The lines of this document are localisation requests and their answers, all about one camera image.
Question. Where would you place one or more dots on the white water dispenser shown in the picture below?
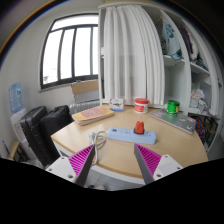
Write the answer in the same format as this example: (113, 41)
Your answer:
(20, 133)

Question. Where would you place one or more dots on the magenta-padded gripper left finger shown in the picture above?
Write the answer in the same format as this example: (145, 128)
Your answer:
(63, 166)

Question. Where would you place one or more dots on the white shelf unit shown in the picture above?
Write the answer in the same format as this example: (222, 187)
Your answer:
(181, 70)

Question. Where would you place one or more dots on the cardboard box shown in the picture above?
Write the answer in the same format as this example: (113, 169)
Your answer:
(85, 90)

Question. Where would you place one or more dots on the green cup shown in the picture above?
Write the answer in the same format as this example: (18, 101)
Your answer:
(173, 107)

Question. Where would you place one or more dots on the white jar with red lid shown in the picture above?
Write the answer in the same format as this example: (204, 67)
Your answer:
(141, 106)

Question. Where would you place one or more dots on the black-framed window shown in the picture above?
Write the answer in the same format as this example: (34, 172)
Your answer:
(70, 53)

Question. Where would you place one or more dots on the black suitcase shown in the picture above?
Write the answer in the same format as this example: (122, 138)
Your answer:
(55, 125)
(31, 131)

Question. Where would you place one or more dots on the grey laptop with stickers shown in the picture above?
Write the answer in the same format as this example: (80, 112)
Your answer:
(175, 120)

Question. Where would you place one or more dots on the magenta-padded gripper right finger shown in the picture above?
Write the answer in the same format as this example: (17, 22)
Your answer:
(163, 165)

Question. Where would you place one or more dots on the small white printed box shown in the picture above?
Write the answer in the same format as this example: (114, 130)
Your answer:
(116, 104)

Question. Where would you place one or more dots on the tan book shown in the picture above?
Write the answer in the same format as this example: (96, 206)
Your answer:
(93, 114)

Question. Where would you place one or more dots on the colourful patterned bag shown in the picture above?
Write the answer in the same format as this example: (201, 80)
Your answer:
(201, 128)

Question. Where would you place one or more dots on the white curtain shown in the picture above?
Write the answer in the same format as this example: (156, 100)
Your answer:
(131, 56)

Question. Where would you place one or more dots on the white radiator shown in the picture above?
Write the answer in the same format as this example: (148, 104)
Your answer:
(81, 106)

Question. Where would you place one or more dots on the blue water bottle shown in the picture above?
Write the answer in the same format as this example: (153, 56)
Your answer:
(15, 97)

